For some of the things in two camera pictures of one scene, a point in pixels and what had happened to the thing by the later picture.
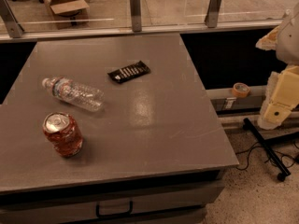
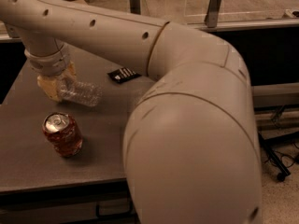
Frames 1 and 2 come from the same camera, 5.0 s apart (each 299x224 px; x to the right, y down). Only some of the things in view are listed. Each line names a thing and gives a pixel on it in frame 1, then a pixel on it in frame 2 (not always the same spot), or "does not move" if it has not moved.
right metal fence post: [212, 14] does not move
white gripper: [290, 42] -> [49, 64]
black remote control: [125, 73] does not move
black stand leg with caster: [285, 172] does not move
